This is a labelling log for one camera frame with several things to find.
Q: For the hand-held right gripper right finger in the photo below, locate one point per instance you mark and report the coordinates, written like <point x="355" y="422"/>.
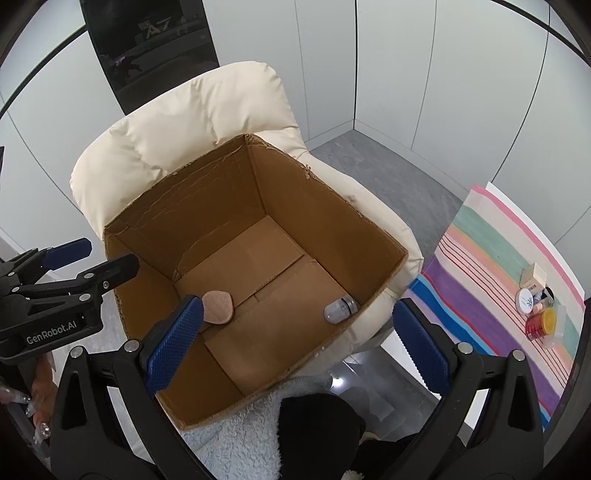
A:
<point x="420" y="346"/>

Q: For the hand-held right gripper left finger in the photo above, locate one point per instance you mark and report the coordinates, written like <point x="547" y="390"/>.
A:
<point x="173" y="344"/>

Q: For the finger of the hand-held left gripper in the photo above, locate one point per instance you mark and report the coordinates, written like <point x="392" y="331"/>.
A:
<point x="113" y="270"/>
<point x="67" y="253"/>

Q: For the brown cardboard box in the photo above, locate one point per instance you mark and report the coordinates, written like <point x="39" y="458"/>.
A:
<point x="258" y="258"/>

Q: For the red jar yellow lid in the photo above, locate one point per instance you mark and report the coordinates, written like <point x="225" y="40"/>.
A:
<point x="541" y="325"/>

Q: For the clear plastic container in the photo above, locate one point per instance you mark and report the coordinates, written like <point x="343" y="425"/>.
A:
<point x="561" y="321"/>

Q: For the person's left hand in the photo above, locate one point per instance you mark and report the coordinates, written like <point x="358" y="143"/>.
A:
<point x="45" y="387"/>

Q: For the pink powder puff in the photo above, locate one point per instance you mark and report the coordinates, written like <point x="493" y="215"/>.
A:
<point x="219" y="307"/>

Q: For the striped colourful cloth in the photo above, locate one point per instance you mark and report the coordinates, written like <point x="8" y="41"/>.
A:
<point x="475" y="286"/>

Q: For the small clear bottle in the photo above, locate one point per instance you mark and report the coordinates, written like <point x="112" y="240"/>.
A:
<point x="339" y="310"/>

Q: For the light blue fleece garment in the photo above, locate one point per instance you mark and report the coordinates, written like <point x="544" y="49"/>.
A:
<point x="240" y="429"/>

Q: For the small beige carton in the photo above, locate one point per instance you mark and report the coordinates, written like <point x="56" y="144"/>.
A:
<point x="533" y="276"/>

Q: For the black round case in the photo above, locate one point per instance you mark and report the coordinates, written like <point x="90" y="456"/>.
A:
<point x="549" y="293"/>

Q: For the white table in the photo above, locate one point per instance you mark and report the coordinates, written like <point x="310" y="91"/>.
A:
<point x="531" y="228"/>

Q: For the cream padded chair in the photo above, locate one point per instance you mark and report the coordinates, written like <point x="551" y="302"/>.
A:
<point x="207" y="115"/>

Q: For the black glass panel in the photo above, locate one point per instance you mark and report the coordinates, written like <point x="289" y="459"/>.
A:
<point x="147" y="50"/>

